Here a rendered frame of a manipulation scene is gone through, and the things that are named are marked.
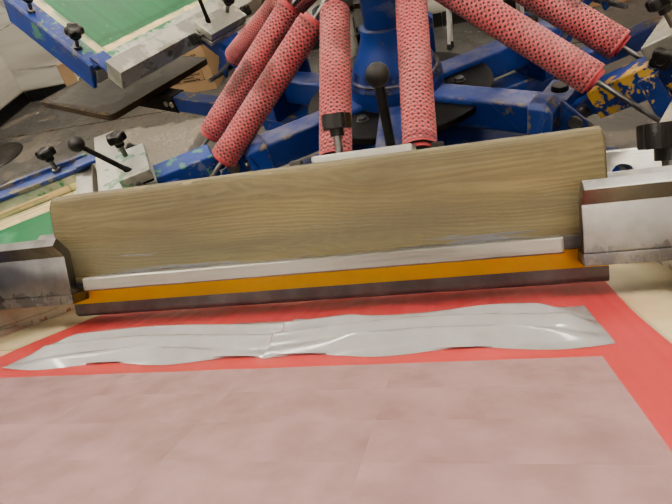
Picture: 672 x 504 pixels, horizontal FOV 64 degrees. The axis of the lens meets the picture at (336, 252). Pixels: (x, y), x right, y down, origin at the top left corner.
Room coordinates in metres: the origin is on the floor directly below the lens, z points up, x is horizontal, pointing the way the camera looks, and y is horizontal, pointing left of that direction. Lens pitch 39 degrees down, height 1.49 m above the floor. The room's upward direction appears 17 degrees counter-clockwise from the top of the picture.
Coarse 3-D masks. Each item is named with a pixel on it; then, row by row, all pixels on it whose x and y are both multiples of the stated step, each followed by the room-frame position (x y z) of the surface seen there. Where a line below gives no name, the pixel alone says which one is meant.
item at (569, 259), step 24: (432, 264) 0.27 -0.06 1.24; (456, 264) 0.27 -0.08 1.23; (480, 264) 0.26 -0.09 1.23; (504, 264) 0.25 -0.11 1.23; (528, 264) 0.25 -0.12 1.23; (552, 264) 0.24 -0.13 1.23; (576, 264) 0.24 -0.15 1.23; (144, 288) 0.34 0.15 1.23; (168, 288) 0.33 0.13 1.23; (192, 288) 0.33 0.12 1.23; (216, 288) 0.32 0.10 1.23; (240, 288) 0.31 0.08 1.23; (264, 288) 0.31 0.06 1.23; (288, 288) 0.30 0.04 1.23
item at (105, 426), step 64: (128, 320) 0.33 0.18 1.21; (192, 320) 0.30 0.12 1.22; (256, 320) 0.28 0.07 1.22; (0, 384) 0.23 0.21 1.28; (64, 384) 0.21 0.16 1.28; (128, 384) 0.20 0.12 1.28; (192, 384) 0.18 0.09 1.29; (0, 448) 0.15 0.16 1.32; (64, 448) 0.14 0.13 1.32; (128, 448) 0.13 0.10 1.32
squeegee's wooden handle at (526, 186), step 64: (128, 192) 0.37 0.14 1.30; (192, 192) 0.35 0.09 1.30; (256, 192) 0.33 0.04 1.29; (320, 192) 0.32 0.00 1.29; (384, 192) 0.30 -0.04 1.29; (448, 192) 0.28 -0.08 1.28; (512, 192) 0.27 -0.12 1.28; (576, 192) 0.26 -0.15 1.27; (128, 256) 0.35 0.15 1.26; (192, 256) 0.33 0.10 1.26; (256, 256) 0.31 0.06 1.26
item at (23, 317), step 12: (0, 312) 0.35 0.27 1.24; (12, 312) 0.36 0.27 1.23; (24, 312) 0.37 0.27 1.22; (36, 312) 0.38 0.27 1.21; (48, 312) 0.39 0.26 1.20; (60, 312) 0.40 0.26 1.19; (0, 324) 0.35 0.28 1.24; (12, 324) 0.36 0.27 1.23; (24, 324) 0.36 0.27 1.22; (0, 336) 0.34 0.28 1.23
